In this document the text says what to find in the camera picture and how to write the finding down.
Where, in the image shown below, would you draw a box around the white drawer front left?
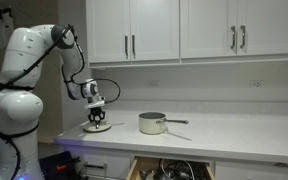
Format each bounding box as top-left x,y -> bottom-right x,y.
70,149 -> 131,180

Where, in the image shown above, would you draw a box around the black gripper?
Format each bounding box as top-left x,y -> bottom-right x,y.
87,107 -> 105,123

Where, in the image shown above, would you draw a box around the wooden drawer with cables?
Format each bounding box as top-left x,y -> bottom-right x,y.
126,157 -> 215,180

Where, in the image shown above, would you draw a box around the cream pot lid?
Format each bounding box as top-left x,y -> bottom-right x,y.
83,121 -> 111,133

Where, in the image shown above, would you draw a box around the black red tool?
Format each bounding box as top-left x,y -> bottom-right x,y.
39,151 -> 82,180

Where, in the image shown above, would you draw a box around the white bottles on wall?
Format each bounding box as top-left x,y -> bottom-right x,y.
0,7 -> 14,49

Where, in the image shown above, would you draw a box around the white wall outlet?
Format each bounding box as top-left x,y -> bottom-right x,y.
250,80 -> 264,88
148,81 -> 160,88

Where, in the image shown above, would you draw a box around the white cupboard door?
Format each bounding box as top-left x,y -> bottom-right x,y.
130,0 -> 179,61
237,0 -> 288,55
86,0 -> 130,63
180,0 -> 238,58

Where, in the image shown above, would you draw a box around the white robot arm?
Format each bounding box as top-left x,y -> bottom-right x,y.
0,24 -> 105,180

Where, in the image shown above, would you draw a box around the white wall outlet right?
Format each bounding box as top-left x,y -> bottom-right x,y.
250,80 -> 264,88

